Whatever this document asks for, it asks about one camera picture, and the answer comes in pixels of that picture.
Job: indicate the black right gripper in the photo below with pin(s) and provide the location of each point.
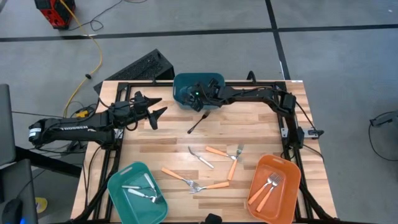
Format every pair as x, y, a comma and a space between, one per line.
205, 96

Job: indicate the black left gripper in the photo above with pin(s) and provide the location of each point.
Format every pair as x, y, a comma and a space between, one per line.
130, 109

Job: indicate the black metal fork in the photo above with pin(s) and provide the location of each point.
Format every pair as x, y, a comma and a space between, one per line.
199, 123

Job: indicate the dark teal deep bin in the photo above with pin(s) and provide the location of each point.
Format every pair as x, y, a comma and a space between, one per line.
183, 79

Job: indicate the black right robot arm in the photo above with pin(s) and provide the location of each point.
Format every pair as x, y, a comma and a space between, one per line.
248, 92

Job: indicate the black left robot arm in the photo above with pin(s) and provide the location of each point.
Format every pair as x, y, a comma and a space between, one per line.
74, 129

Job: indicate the yellow power plug block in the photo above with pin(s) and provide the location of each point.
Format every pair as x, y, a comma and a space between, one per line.
82, 114

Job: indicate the white tape strip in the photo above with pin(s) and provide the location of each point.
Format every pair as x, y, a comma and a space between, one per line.
297, 81

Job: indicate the green-teal shallow tray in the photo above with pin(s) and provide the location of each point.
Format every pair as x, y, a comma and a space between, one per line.
133, 214

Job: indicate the black floor beam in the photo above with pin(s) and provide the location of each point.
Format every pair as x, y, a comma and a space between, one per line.
46, 160

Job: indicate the orange shallow tray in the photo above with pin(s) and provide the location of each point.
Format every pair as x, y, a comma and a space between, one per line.
289, 186

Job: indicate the red and black equipment case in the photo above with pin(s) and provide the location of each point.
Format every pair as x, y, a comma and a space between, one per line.
53, 14

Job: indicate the yellow round floor sticker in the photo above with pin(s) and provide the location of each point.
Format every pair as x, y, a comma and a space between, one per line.
42, 205

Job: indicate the grey flat panel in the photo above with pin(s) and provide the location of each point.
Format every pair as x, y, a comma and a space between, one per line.
6, 124

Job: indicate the dark grey desk top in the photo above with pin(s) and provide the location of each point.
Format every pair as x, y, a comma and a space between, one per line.
18, 180

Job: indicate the black computer mouse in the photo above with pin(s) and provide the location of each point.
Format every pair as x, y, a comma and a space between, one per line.
12, 210

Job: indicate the black aluminium table frame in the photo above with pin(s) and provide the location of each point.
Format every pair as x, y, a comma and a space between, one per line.
155, 84

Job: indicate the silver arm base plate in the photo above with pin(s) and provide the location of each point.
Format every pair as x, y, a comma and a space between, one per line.
118, 133
312, 133

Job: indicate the black table-level camera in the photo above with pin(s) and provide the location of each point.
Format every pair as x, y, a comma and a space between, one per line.
213, 219

